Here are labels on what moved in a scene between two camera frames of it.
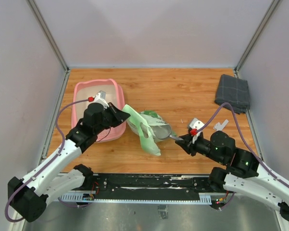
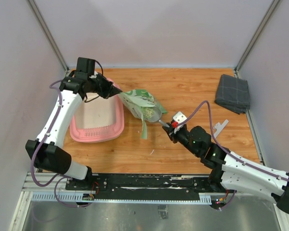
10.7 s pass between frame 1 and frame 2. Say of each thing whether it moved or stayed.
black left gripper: moved
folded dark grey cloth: stayed
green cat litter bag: moved
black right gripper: moved
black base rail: stayed
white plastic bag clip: stayed
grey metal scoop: moved
